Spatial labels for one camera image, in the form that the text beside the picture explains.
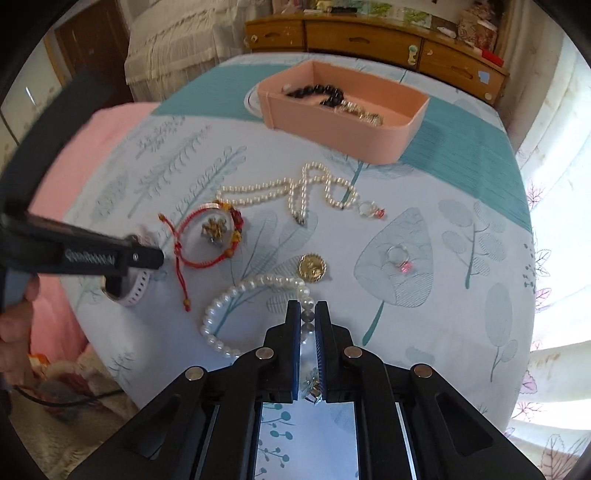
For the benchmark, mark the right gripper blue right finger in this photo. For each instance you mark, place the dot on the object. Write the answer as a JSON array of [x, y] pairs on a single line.
[[335, 370]]

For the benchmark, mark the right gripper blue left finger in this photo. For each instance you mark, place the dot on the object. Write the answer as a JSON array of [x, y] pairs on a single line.
[[283, 373]]

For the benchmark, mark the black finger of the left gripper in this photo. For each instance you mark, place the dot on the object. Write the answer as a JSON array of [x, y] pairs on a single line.
[[140, 253]]

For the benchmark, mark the white smart watch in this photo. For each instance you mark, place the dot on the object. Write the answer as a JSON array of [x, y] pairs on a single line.
[[127, 288]]

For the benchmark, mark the blue flower hair clip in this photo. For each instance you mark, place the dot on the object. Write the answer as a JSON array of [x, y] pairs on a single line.
[[311, 390]]

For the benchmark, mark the gold flower charm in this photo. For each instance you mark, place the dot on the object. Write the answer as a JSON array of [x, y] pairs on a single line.
[[214, 230]]

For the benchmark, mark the gold round brooch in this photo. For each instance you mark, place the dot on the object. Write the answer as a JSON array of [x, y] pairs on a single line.
[[312, 268]]

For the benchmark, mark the silver ring pink stone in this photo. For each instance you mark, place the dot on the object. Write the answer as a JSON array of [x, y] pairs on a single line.
[[399, 256]]

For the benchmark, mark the silver ring red stone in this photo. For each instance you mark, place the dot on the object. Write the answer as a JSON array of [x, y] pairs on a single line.
[[369, 209]]

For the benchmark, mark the pink plastic jewelry tray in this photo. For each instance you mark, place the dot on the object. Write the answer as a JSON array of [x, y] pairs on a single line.
[[401, 108]]

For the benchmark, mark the person's left hand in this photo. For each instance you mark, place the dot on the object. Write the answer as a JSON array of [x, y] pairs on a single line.
[[15, 330]]

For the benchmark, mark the pink fleece blanket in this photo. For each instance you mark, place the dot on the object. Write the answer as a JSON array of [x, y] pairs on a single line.
[[56, 334]]

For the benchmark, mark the tree pattern tablecloth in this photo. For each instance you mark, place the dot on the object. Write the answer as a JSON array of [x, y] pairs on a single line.
[[455, 199]]

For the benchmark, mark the brown wooden door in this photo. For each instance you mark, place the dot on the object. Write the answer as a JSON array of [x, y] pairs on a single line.
[[96, 39]]

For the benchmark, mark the white lace covered piano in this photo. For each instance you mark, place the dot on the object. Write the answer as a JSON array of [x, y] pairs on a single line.
[[173, 42]]

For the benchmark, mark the wooden desk with drawers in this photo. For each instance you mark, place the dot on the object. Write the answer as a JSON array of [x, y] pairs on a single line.
[[414, 48]]

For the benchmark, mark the red case on desk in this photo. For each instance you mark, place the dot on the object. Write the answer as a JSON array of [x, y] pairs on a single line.
[[493, 58]]

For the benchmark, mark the floral white curtain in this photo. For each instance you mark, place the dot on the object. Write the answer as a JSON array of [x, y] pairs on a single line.
[[545, 109]]

